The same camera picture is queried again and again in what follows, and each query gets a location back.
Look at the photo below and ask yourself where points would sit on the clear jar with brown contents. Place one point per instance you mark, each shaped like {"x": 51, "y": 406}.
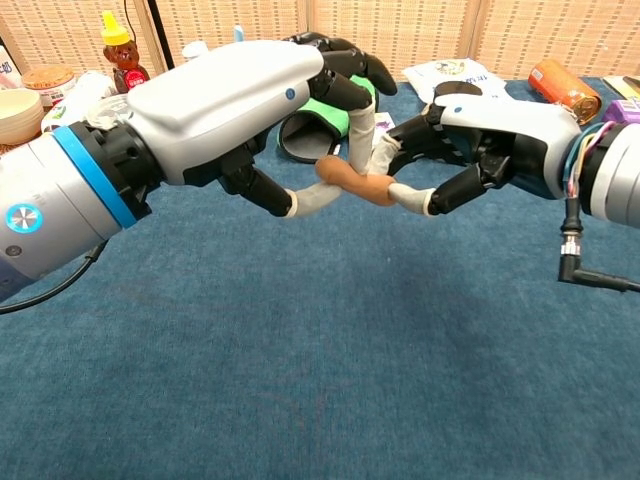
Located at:
{"x": 49, "y": 85}

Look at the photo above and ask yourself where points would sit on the black stand pole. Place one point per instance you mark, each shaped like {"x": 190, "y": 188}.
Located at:
{"x": 161, "y": 35}

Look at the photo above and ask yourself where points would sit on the orange can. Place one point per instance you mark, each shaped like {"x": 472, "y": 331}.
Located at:
{"x": 565, "y": 90}

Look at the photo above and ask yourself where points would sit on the green towel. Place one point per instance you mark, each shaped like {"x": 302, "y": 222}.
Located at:
{"x": 320, "y": 112}

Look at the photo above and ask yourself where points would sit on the small white box purple print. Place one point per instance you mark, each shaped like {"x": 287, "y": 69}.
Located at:
{"x": 382, "y": 123}

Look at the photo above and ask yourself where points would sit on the white sugar bag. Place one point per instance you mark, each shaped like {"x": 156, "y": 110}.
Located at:
{"x": 465, "y": 75}

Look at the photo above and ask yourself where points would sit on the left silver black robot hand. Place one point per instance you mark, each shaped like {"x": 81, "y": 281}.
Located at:
{"x": 215, "y": 105}

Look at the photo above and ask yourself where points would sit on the honey bottle with yellow cap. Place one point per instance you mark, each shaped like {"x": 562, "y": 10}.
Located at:
{"x": 125, "y": 60}

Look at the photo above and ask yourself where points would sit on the razor on yellow card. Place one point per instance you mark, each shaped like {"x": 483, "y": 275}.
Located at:
{"x": 625, "y": 86}

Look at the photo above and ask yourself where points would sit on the small sausage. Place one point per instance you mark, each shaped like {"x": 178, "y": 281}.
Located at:
{"x": 372, "y": 187}

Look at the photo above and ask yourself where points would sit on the cream bowl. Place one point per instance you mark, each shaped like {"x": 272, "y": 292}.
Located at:
{"x": 17, "y": 115}

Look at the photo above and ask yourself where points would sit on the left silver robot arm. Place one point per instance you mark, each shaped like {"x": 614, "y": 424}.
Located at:
{"x": 55, "y": 205}

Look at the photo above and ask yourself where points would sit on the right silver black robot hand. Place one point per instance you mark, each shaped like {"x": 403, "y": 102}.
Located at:
{"x": 515, "y": 125}

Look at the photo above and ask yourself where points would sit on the black oven mitt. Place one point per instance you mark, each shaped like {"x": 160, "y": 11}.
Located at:
{"x": 305, "y": 145}

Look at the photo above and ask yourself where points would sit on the bamboo folding screen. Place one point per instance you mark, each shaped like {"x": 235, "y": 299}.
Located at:
{"x": 400, "y": 30}

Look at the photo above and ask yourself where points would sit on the blue felt table cover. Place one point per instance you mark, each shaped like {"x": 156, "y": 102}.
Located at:
{"x": 320, "y": 350}

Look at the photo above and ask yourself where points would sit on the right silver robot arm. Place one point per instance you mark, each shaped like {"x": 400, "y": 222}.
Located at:
{"x": 617, "y": 175}

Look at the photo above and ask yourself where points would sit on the white milk carton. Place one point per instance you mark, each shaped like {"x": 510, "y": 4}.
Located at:
{"x": 9, "y": 70}

